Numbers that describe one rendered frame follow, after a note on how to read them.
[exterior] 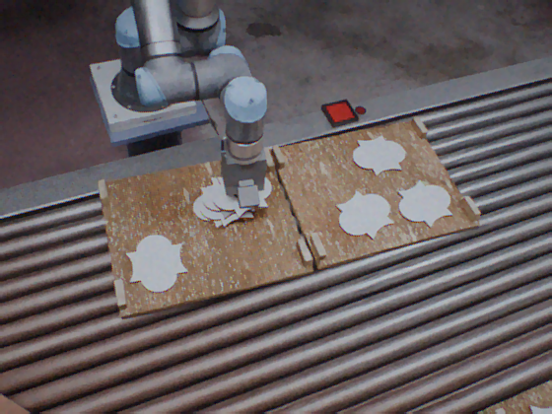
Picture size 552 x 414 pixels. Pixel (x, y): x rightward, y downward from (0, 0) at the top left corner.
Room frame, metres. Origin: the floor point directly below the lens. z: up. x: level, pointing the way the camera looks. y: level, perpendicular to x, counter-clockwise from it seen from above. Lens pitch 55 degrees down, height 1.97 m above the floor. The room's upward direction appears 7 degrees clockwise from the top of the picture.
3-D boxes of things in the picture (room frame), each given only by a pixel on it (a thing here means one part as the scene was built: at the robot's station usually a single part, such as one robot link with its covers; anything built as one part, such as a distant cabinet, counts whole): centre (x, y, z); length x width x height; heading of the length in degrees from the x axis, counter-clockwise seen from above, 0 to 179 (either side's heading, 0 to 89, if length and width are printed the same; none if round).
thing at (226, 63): (0.84, 0.14, 1.23); 0.11 x 0.11 x 0.08; 24
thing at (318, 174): (0.86, -0.22, 0.93); 0.41 x 0.35 x 0.02; 115
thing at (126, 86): (1.12, 0.40, 0.96); 0.15 x 0.15 x 0.10
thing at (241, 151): (0.75, 0.09, 1.15); 0.08 x 0.08 x 0.05
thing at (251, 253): (0.68, 0.16, 0.93); 0.41 x 0.35 x 0.02; 114
